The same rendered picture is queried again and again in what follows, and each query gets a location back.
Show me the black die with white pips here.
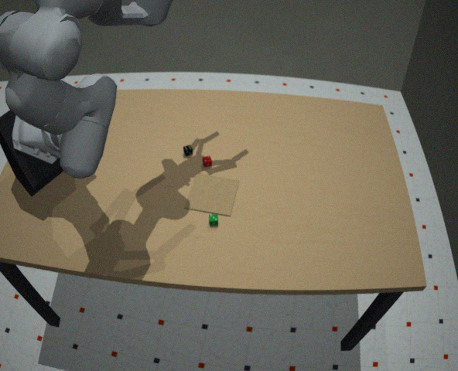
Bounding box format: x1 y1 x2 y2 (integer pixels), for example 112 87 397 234
183 145 193 156

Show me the red die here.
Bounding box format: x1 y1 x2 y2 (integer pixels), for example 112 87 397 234
203 156 212 167

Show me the green die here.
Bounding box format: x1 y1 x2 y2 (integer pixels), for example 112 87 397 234
209 214 218 226

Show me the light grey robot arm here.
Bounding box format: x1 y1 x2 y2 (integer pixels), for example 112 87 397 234
0 0 173 179

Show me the tan flat mat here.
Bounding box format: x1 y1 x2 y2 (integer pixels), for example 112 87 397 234
184 173 239 216

